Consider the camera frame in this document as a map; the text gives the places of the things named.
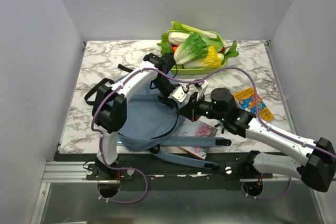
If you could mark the orange blue children's book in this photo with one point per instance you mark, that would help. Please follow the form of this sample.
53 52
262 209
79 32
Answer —
247 101

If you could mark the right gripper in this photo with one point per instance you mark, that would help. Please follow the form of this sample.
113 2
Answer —
190 109

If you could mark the blue student backpack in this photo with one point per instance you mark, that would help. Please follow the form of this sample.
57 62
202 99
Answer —
151 125

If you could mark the yellow napa cabbage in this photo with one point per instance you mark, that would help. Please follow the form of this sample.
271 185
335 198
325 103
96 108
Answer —
213 59

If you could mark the orange carrot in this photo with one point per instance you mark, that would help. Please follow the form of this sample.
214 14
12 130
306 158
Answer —
174 49

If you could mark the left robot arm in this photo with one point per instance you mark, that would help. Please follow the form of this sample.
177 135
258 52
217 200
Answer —
110 111

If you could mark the celery stalk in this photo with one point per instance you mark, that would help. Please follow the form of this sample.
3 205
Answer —
179 27

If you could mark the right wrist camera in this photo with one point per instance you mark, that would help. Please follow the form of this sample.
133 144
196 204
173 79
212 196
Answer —
201 89

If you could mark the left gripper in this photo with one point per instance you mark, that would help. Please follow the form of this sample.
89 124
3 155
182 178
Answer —
165 99

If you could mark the green napa cabbage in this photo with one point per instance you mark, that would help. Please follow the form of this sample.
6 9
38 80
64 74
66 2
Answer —
193 48

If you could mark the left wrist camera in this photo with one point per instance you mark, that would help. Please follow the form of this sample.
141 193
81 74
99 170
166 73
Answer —
179 95

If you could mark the spinach bunch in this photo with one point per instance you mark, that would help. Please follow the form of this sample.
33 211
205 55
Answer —
232 51

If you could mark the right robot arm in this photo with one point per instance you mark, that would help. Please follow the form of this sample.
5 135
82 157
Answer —
312 162

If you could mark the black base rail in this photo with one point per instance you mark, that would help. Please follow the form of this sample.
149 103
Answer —
164 176

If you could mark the green vegetable tray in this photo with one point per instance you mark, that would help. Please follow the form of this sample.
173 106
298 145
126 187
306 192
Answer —
166 47

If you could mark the designer fate flower book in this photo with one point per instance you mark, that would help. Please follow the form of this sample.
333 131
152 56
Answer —
195 129

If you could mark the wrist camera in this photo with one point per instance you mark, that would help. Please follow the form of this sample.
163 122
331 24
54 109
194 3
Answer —
179 95
201 89

